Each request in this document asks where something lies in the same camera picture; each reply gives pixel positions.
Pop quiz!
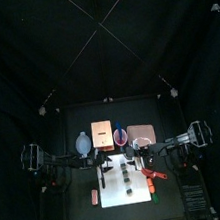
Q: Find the pink rectangular plate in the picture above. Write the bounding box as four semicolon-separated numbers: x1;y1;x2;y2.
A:
125;121;158;150

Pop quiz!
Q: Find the wooden box red drawer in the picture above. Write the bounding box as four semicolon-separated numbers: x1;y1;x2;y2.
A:
89;119;117;154

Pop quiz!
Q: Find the red toy knife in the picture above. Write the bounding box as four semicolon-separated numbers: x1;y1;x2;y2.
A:
140;164;169;183

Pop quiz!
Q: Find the pale blue bowl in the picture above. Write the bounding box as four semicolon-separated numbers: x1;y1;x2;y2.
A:
72;130;94;160

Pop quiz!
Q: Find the white text label sticker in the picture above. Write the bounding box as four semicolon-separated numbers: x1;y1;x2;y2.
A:
181;181;211;219

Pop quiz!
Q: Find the pink toy salmon piece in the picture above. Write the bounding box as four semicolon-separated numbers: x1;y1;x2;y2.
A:
89;188;101;207

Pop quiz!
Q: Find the orange toy carrot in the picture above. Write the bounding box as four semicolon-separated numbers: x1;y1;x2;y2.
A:
146;176;156;195

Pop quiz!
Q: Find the red plastic cup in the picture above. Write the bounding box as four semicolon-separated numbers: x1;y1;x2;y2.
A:
111;127;130;148

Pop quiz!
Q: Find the blue utensil in cup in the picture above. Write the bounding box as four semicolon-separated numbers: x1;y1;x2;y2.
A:
114;120;126;145

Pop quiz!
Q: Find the thin steel brace wire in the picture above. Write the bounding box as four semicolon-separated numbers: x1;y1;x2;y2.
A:
56;0;178;112
22;0;157;112

